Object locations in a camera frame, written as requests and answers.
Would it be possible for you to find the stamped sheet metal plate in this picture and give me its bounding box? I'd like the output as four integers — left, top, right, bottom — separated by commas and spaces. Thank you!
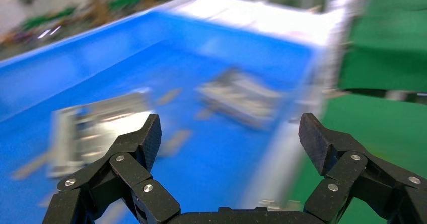
48, 88, 155, 180
195, 67, 284, 130

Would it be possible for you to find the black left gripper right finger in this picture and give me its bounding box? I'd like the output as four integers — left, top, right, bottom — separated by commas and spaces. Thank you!
298, 113, 427, 224

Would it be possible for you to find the large blue plastic bin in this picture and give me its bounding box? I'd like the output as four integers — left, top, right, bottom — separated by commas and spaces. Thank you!
0, 9, 321, 224

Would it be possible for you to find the grey tape strip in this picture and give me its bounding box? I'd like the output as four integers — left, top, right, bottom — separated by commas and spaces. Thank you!
155, 88, 183, 106
158, 129, 193, 158
12, 152, 52, 181
97, 199, 129, 224

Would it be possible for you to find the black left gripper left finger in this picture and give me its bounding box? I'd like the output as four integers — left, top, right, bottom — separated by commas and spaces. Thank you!
41, 114, 181, 224

